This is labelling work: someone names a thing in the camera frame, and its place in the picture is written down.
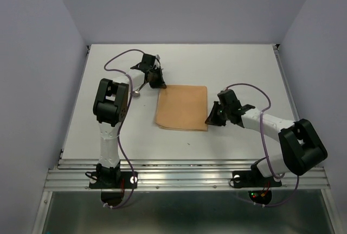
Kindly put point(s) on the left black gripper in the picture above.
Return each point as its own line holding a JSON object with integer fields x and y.
{"x": 159, "y": 84}

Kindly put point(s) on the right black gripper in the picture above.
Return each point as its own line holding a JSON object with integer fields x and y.
{"x": 212, "y": 119}

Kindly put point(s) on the orange cloth napkin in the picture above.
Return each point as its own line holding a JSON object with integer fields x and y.
{"x": 183, "y": 108}

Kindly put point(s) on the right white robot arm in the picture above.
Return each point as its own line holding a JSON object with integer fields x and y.
{"x": 300, "y": 146}

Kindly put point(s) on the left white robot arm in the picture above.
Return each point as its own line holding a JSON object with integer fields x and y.
{"x": 113, "y": 98}

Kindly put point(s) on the silver metal spoon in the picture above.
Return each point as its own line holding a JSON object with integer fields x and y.
{"x": 136, "y": 93}

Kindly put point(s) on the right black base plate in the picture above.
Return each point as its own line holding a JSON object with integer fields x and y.
{"x": 250, "y": 179}

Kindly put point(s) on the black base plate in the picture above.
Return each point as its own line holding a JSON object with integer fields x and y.
{"x": 124, "y": 181}
{"x": 250, "y": 179}

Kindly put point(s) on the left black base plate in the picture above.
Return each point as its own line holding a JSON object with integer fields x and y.
{"x": 124, "y": 181}

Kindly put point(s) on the aluminium frame rail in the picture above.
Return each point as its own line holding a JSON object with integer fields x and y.
{"x": 153, "y": 175}

